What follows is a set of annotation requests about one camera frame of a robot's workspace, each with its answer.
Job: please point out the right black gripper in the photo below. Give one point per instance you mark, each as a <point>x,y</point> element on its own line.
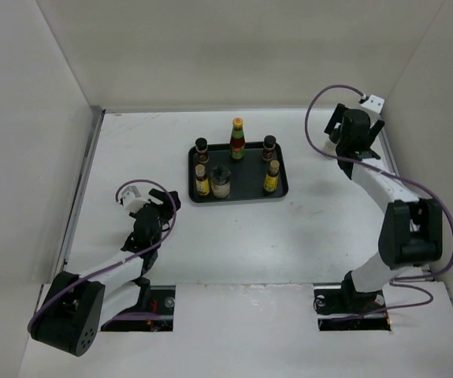
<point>336,118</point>

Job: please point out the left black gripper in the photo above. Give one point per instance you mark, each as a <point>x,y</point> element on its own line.
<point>166,207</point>

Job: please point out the black-cap grinder bottle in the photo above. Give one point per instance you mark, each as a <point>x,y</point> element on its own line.
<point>329,148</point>
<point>220,181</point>

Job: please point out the yellow-label brown bottle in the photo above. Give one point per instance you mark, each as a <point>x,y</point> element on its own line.
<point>271,177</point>
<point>202,183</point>

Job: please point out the small spice jar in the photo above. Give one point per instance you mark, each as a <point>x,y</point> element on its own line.
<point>201,147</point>
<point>269,144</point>

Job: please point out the red sauce bottle yellow cap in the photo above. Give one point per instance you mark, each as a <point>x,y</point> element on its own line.
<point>237,140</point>

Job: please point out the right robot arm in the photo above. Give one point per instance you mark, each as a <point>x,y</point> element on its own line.
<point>411,231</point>

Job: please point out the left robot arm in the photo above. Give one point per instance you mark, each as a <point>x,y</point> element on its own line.
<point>77,305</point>

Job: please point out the black plastic tray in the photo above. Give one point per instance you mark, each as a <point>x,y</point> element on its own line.
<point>248,175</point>

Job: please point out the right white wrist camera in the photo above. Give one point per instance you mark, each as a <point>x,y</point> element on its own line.
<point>372,104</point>

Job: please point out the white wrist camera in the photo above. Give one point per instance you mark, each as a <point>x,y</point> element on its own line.
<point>372,104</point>
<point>131,199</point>

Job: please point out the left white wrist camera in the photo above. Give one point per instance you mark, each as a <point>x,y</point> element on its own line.
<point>131,199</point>

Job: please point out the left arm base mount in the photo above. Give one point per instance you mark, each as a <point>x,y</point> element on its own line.
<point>151,311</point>

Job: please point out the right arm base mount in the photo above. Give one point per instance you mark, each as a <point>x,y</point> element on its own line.
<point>335,313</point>

